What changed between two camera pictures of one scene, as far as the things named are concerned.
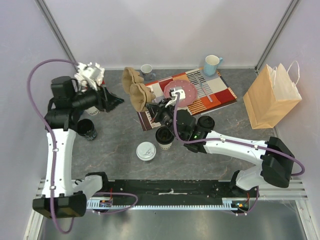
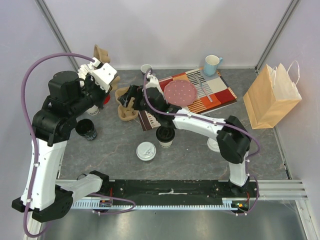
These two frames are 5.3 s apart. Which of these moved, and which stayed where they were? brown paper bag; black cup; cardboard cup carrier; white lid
Moved: cardboard cup carrier
Stayed: brown paper bag; black cup; white lid
